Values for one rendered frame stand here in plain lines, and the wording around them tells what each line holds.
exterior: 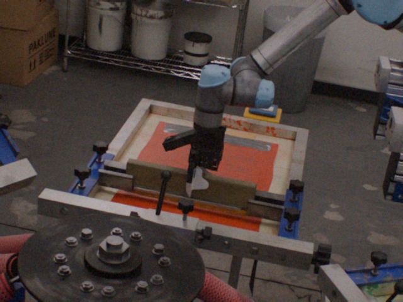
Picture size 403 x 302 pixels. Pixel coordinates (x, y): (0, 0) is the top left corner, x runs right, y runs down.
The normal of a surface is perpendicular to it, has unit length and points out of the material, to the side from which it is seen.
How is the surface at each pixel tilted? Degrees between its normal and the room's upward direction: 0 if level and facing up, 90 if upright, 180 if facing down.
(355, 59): 90
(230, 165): 0
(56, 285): 0
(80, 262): 0
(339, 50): 90
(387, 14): 87
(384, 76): 90
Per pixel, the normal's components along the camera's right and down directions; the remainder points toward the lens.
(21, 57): -0.18, 0.40
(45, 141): 0.13, -0.89
